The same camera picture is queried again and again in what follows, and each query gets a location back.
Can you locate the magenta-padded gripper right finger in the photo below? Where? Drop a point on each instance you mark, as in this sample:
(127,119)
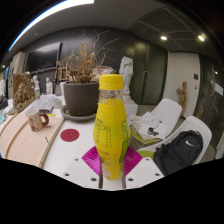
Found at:
(143,170)

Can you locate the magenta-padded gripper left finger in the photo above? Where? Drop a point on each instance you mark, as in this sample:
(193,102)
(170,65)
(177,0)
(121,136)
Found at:
(80,168)

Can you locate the yellow drink bottle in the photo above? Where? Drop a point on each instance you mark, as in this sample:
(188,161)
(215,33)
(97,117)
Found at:
(110,133)

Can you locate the flat round red coaster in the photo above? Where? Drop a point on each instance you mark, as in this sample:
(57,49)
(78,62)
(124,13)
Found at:
(69,135)

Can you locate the black backpack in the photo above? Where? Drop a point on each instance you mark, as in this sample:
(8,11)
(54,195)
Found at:
(178,151)

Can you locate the stack of papers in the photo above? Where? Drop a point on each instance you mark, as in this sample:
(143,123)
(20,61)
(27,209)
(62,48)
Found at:
(148,128)

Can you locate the small yellow tube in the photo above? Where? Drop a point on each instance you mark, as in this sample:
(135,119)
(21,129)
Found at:
(51,115)

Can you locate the small white tape roll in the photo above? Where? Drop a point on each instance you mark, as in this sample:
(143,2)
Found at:
(57,103)

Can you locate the white chair with backpack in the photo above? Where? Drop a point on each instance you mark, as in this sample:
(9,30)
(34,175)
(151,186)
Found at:
(196,125)

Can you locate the dry plant in grey pot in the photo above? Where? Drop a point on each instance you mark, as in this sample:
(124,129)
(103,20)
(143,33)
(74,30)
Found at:
(81,98)

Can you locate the wooden mannequin figure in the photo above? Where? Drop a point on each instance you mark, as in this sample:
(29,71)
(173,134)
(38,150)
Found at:
(182,98)

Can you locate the green cup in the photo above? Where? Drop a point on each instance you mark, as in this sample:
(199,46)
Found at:
(37,94)

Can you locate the white plaster bust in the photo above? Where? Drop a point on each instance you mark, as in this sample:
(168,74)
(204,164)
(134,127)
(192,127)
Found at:
(35,83)
(49,86)

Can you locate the wooden easel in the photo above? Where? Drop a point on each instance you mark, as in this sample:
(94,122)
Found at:
(60,75)

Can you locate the dark double door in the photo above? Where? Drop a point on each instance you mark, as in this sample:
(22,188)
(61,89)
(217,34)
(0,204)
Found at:
(150,73)

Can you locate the tall white plaster statue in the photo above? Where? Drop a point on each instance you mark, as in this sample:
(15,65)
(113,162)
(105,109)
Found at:
(126,73)

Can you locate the white cabinet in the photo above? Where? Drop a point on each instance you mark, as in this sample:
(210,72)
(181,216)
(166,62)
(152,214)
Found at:
(17,68)

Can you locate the white ceiling light strip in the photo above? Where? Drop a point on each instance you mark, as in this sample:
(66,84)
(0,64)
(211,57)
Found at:
(43,16)

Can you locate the white pedestal block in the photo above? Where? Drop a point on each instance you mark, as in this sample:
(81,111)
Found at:
(130,106)

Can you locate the dark wall screen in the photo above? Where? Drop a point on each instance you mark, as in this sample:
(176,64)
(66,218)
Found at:
(43,56)

